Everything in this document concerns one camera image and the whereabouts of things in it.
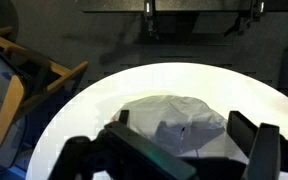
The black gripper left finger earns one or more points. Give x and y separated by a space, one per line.
144 150

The white orange plastic bag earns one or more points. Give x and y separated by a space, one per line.
177 113

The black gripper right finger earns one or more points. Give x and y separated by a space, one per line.
264 153

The wooden armchair with gray cushion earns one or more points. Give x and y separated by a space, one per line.
7 110

